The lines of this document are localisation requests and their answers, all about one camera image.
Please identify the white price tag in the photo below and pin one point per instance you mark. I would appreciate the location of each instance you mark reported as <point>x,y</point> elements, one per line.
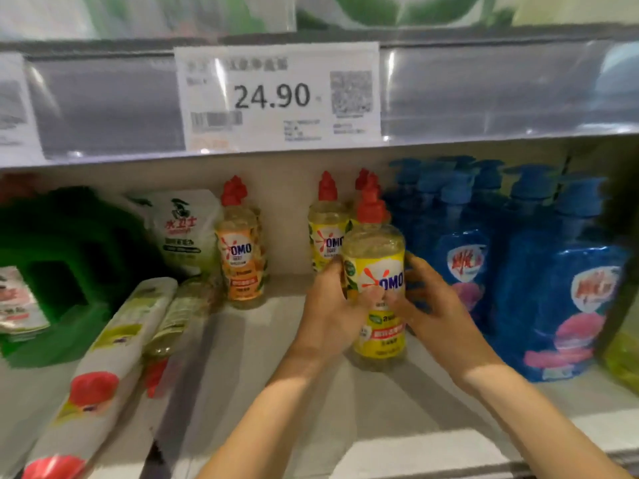
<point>280,94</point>
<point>18,109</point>

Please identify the dark green cleaner bottle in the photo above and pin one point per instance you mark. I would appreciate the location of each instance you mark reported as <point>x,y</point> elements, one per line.
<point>70,224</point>

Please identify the slim white red-capped bottle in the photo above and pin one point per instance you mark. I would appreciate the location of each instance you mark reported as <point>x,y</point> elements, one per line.
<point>180,324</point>
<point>100,374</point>

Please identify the white green-print cleaner pouch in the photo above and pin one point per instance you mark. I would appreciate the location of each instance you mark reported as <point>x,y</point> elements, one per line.
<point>185,234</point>

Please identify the person's right forearm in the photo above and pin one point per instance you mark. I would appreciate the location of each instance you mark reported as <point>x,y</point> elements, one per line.
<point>544,434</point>

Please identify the person's left hand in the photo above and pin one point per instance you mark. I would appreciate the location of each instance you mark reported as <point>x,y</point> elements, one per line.
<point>325,319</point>

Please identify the dark blue-pump cleaner bottle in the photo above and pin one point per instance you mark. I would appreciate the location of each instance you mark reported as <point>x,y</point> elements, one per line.
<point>534,184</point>
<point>459,164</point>
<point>404,209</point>

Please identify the person's left forearm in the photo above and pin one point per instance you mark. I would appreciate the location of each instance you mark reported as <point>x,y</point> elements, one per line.
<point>265,424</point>

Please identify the blue pump cleaner bottle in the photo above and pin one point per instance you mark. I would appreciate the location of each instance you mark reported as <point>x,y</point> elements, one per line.
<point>559,304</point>
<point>489,189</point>

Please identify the person's right hand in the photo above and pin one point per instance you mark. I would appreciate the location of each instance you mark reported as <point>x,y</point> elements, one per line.
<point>449,334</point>

